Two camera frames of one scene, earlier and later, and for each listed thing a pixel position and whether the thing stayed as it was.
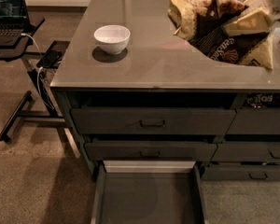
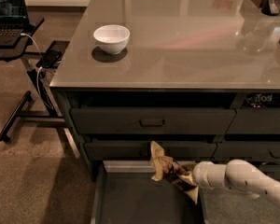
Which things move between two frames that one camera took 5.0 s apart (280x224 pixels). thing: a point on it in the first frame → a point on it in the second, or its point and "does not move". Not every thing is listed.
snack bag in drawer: x=268 y=100 does not move
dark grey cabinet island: x=133 y=92 does not move
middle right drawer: x=251 y=152 does not move
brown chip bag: x=199 y=17 → x=166 y=167
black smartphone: x=50 y=60 does not move
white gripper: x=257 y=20 → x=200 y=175
